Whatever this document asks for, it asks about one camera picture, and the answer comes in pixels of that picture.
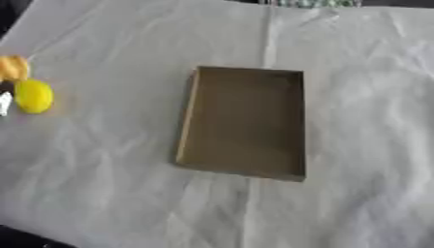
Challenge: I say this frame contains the open brown cardboard box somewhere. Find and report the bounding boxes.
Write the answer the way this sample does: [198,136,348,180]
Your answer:
[170,65,309,183]

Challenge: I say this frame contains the yellow toy lemon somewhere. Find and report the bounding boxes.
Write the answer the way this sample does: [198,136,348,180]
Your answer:
[14,78,56,115]

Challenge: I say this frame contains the small black and white object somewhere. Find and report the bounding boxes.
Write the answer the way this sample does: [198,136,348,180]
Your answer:
[0,80,16,117]

